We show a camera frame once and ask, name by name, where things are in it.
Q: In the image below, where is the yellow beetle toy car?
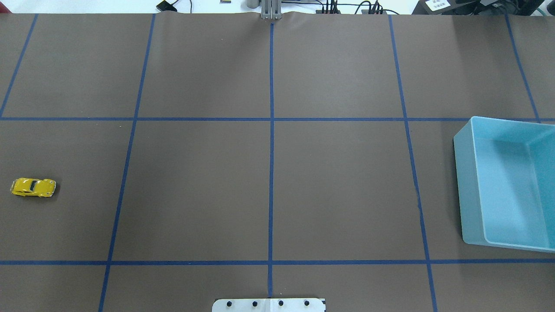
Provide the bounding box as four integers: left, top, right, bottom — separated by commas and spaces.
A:
10, 178, 57, 198

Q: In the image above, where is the black small device on desk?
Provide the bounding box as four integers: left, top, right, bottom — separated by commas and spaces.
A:
155, 0, 178, 12

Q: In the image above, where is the white label card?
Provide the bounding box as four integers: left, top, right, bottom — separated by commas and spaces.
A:
424, 0, 451, 12

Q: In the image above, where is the light blue plastic bin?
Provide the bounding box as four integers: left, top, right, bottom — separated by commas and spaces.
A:
453, 116, 555, 253

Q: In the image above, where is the grey aluminium frame post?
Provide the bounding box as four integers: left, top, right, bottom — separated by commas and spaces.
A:
260, 0, 283, 20

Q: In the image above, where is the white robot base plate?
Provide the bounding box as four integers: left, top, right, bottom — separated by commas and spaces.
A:
212, 298, 326, 312

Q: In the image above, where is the black cable bundle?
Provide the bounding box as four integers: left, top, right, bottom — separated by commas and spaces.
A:
315, 0, 400, 15

